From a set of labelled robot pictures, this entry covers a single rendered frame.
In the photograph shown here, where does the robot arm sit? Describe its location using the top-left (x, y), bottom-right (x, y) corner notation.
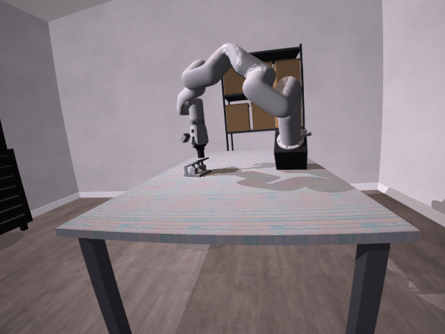
top-left (177, 43), bottom-right (312, 150)

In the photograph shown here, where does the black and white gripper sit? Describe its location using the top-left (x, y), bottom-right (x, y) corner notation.
top-left (191, 124), bottom-right (209, 158)

